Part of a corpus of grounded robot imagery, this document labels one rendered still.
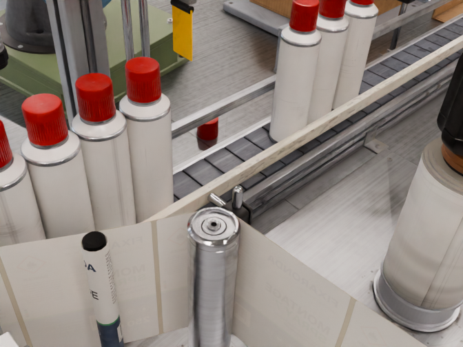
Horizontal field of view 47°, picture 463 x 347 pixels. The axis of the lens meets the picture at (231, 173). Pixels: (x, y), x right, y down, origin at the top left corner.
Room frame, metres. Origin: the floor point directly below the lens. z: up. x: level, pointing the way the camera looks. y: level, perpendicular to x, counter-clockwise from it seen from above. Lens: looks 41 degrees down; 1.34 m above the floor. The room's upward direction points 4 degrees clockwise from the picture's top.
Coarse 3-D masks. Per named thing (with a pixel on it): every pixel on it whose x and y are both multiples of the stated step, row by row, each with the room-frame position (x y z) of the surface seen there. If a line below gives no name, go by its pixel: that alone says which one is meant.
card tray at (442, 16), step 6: (456, 0) 1.26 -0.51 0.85; (462, 0) 1.29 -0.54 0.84; (444, 6) 1.22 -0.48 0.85; (450, 6) 1.24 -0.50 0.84; (456, 6) 1.26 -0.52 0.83; (462, 6) 1.27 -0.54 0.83; (438, 12) 1.20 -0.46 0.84; (444, 12) 1.22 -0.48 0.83; (450, 12) 1.22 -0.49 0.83; (456, 12) 1.23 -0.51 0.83; (462, 12) 1.23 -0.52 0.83; (432, 18) 1.19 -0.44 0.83; (438, 18) 1.19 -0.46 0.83; (444, 18) 1.19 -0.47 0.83; (450, 18) 1.19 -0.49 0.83
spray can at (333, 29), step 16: (320, 0) 0.67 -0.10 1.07; (336, 0) 0.65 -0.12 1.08; (320, 16) 0.66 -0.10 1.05; (336, 16) 0.65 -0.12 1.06; (320, 32) 0.65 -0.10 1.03; (336, 32) 0.64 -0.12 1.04; (320, 48) 0.64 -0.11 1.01; (336, 48) 0.65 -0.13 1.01; (320, 64) 0.64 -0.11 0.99; (336, 64) 0.65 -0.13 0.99; (320, 80) 0.64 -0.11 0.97; (336, 80) 0.66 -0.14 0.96; (320, 96) 0.64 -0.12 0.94; (320, 112) 0.64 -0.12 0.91
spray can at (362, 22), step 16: (352, 0) 0.71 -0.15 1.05; (368, 0) 0.70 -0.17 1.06; (352, 16) 0.69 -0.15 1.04; (368, 16) 0.69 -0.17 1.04; (352, 32) 0.69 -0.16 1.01; (368, 32) 0.70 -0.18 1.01; (352, 48) 0.69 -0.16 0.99; (368, 48) 0.70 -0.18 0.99; (352, 64) 0.69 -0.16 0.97; (352, 80) 0.69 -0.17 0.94; (336, 96) 0.69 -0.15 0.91; (352, 96) 0.70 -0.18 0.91
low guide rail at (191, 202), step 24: (456, 48) 0.89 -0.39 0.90; (408, 72) 0.77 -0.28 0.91; (360, 96) 0.69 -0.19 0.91; (336, 120) 0.64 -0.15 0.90; (288, 144) 0.56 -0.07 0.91; (240, 168) 0.50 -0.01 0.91; (264, 168) 0.53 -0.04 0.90; (192, 192) 0.45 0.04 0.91; (216, 192) 0.47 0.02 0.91; (168, 216) 0.41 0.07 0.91
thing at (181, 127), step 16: (432, 0) 0.96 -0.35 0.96; (448, 0) 0.99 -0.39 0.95; (400, 16) 0.88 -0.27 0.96; (416, 16) 0.91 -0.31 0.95; (384, 32) 0.84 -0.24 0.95; (272, 80) 0.64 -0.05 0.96; (240, 96) 0.59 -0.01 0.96; (256, 96) 0.61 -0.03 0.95; (208, 112) 0.55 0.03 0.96; (224, 112) 0.57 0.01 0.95; (176, 128) 0.51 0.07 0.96; (192, 128) 0.53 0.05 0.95
